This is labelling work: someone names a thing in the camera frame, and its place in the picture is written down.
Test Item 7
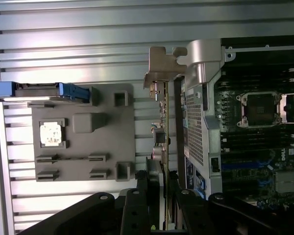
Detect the blue expansion slot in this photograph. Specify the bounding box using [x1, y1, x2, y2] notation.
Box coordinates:
[221, 163, 270, 171]

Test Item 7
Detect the open black PC case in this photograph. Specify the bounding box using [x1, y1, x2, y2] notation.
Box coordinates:
[173, 38, 294, 211]

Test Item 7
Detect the grey plastic parts rack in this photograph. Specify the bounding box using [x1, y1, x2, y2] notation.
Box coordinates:
[26, 83, 135, 183]

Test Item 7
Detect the green RAM stick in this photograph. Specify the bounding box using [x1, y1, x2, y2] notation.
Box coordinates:
[38, 156, 106, 163]

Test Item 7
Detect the green motherboard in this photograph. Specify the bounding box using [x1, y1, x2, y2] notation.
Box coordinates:
[220, 70, 294, 209]

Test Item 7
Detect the silver chipset heatsink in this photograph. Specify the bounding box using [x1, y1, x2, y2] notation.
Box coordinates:
[274, 172, 294, 194]

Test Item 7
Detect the silver CPU chip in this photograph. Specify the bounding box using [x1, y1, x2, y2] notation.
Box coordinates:
[40, 121, 64, 147]

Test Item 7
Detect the CPU socket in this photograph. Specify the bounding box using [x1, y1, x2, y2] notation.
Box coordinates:
[236, 92, 284, 128]

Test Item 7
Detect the blue plastic disk caddy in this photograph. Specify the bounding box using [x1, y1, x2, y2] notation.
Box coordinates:
[0, 81, 91, 102]

